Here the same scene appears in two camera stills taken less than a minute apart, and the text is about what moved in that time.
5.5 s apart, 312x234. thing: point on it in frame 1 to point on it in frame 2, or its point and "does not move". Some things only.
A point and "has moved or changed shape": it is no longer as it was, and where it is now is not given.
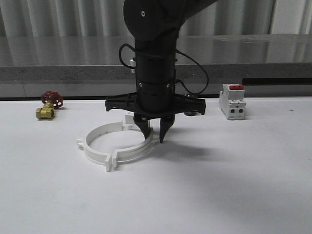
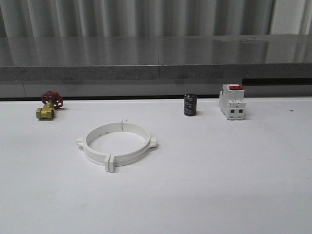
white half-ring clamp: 106,159 does not move
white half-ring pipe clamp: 151,142 has moved or changed shape
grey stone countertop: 95,58 does not move
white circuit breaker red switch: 232,102 does not move
